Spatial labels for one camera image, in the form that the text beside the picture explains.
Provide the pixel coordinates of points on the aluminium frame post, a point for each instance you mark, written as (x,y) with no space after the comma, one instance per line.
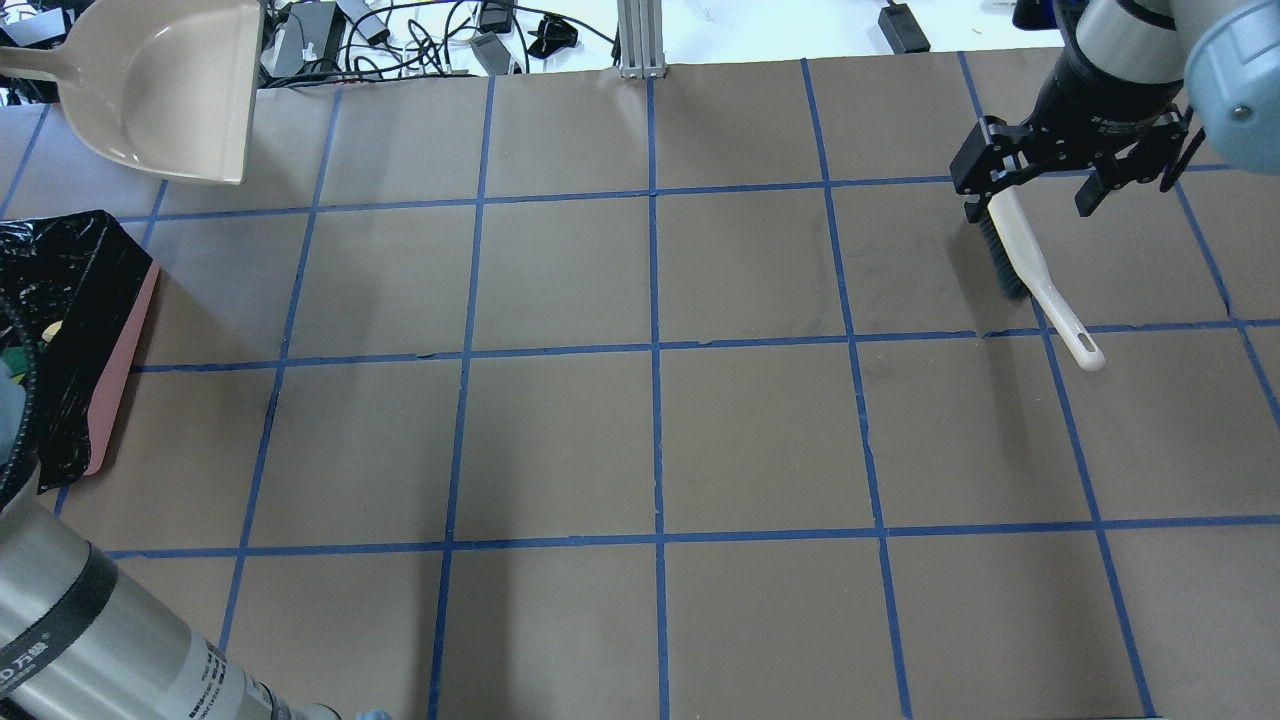
(640,47)

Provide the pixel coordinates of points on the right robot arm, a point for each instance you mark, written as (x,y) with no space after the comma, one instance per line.
(1225,52)

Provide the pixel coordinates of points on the black lined trash bin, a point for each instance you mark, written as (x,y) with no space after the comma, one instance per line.
(69,286)

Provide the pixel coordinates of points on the cream plastic dustpan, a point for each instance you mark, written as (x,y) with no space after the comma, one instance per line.
(164,87)

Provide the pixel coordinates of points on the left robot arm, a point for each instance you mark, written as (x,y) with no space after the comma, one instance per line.
(81,639)

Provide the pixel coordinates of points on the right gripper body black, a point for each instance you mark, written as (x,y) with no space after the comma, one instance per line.
(1090,112)

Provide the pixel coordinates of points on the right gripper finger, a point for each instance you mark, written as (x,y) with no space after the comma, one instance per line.
(993,158)
(1162,153)

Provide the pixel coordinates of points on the black power adapter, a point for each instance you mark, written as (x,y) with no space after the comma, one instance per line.
(901,29)

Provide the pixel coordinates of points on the cream hand brush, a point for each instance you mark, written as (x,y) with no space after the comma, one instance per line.
(1022,272)

